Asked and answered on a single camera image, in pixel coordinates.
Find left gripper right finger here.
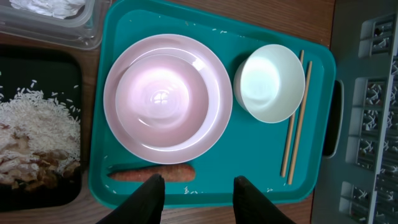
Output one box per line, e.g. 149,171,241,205
233,176,295,224

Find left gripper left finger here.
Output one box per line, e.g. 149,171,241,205
97,174,165,224

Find wooden chopstick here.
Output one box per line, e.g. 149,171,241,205
280,49,305,178
288,61,313,185

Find pink plate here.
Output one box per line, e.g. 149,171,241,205
103,34,233,164

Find large white bowl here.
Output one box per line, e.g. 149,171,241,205
233,44,305,123

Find grey dishwasher rack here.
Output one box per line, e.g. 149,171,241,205
311,0,397,223

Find orange carrot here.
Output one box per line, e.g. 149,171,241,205
109,164,196,182

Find teal plastic serving tray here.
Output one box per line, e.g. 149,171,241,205
88,1,336,208

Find white rice pile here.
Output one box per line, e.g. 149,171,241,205
1,80,80,160

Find peanut shells pile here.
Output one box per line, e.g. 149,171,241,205
1,123,80,192

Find black plastic tray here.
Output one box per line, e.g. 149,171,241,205
1,44,82,212

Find clear plastic bin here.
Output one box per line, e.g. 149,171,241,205
1,0,113,50

